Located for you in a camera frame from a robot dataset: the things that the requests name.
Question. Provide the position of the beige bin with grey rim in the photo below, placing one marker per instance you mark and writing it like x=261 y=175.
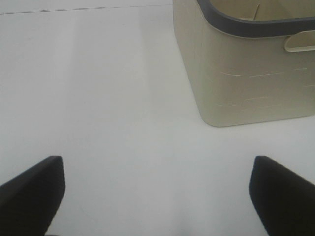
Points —
x=248 y=61

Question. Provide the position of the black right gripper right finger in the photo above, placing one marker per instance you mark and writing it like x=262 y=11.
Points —
x=283 y=200

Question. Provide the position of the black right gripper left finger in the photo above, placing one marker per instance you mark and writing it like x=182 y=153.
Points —
x=30 y=201

